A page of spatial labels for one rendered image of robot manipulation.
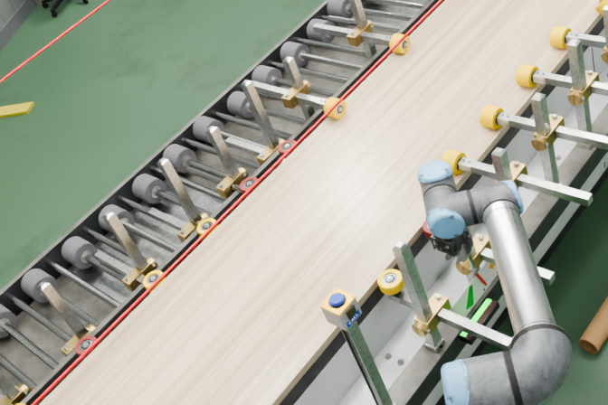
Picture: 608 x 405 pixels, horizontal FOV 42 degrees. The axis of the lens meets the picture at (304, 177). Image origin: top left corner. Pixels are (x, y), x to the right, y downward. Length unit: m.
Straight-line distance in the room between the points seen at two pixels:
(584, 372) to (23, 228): 3.43
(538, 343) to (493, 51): 1.90
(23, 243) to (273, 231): 2.58
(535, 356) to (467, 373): 0.13
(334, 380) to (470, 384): 1.05
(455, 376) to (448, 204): 0.56
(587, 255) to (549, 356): 2.08
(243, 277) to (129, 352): 0.44
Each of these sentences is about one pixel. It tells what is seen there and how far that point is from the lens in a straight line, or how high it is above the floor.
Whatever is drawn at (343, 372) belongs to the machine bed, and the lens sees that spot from 2.61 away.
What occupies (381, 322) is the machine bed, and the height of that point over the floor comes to 0.72.
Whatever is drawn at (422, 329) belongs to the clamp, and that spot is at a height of 0.85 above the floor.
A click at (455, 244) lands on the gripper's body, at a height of 1.13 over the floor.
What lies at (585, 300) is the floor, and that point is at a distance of 3.52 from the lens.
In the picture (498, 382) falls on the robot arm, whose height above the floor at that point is 1.44.
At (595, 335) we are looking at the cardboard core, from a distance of 3.32.
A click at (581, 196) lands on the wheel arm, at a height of 0.96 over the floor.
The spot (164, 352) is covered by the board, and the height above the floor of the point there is 0.90.
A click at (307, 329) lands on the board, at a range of 2.50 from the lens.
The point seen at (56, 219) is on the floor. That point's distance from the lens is 5.16.
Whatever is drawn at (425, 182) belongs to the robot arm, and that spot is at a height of 1.37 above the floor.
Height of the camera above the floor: 2.76
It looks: 38 degrees down
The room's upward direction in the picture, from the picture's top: 23 degrees counter-clockwise
